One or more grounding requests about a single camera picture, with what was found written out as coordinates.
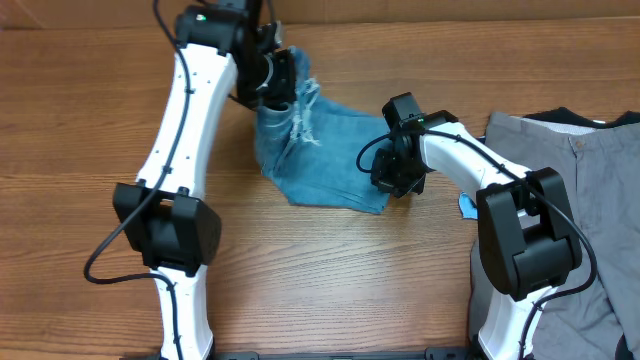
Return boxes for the light blue denim jeans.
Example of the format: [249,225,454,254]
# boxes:
[254,47,389,214]

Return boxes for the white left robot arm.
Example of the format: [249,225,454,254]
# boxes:
[113,0,296,359]

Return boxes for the small light blue cloth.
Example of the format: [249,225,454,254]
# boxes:
[458,192,478,220]

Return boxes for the grey garment pile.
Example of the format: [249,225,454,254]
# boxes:
[485,112,639,359]

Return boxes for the black garment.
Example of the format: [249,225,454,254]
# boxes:
[525,107,639,129]

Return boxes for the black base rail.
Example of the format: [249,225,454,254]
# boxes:
[124,347,484,360]

